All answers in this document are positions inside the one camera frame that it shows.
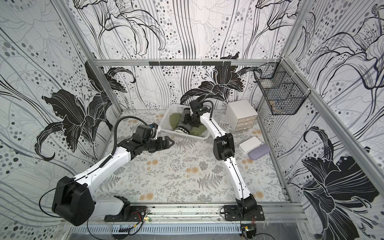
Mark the white slotted cable duct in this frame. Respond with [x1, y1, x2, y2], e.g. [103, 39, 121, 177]
[71, 224, 241, 235]

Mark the white plastic laundry basket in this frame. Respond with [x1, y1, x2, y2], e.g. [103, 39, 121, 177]
[159, 104, 210, 141]

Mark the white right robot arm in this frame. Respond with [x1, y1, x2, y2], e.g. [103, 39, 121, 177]
[187, 100, 258, 220]

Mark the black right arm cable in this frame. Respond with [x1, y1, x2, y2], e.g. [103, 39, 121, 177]
[202, 100, 215, 119]

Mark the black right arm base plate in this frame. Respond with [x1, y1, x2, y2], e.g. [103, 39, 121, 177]
[220, 205, 265, 222]

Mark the black wall hook rail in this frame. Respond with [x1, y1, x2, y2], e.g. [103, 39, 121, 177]
[149, 61, 232, 67]

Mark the white mini drawer cabinet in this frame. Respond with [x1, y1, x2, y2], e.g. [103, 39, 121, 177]
[226, 100, 258, 132]

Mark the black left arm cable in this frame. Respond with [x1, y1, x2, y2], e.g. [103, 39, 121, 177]
[110, 115, 149, 157]

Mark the green knitted scarf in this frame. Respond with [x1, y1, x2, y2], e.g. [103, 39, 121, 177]
[190, 125, 207, 137]
[169, 113, 182, 130]

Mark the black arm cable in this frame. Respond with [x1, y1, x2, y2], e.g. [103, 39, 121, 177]
[202, 100, 215, 119]
[110, 115, 149, 157]

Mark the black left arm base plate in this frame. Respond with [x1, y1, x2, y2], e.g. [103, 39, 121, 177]
[104, 195, 148, 222]

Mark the black white patterned scarf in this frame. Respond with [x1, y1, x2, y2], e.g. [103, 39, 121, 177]
[175, 108, 192, 135]

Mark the black wire wall basket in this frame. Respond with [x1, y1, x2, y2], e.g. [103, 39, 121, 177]
[253, 61, 308, 116]

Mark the lavender flat pad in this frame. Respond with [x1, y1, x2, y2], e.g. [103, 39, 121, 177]
[248, 144, 271, 161]

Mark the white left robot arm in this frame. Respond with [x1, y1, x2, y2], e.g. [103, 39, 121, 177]
[52, 125, 175, 226]

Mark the white rectangular box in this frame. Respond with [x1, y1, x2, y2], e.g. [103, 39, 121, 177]
[239, 137, 262, 154]

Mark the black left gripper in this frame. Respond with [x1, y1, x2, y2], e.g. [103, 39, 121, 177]
[141, 135, 175, 153]

